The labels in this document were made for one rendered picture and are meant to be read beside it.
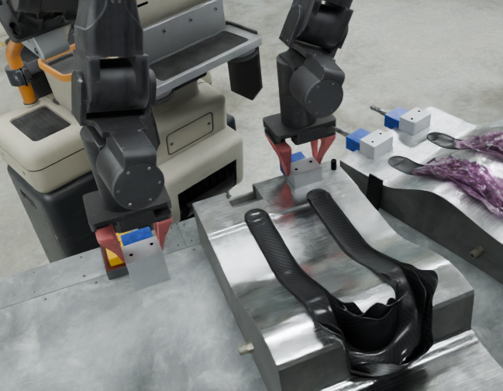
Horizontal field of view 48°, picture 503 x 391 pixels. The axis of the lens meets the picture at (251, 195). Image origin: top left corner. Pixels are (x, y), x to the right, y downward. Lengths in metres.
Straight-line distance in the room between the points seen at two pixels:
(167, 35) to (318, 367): 0.65
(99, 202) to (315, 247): 0.32
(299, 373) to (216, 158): 0.65
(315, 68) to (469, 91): 2.30
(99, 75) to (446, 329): 0.51
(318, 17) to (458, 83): 2.33
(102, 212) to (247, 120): 2.15
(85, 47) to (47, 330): 0.49
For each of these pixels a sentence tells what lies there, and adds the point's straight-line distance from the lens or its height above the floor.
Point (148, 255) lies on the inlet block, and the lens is 0.77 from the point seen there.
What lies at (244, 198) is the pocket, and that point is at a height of 0.87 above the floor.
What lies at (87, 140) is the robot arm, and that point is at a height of 1.15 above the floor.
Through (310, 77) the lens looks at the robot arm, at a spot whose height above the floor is 1.11.
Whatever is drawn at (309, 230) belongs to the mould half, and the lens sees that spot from 0.87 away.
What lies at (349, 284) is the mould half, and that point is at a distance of 0.74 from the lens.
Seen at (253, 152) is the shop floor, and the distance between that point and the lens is 2.60.
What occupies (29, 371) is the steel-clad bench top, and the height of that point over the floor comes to 0.80.
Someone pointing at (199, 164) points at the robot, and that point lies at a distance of 1.20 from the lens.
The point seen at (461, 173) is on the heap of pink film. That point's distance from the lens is 0.94.
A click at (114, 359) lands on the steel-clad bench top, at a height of 0.80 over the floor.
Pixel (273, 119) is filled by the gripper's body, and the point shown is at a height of 1.00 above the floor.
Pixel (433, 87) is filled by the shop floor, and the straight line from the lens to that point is 3.07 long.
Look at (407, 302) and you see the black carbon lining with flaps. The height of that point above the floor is 0.90.
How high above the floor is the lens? 1.48
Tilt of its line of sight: 39 degrees down
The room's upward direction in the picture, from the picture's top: 7 degrees counter-clockwise
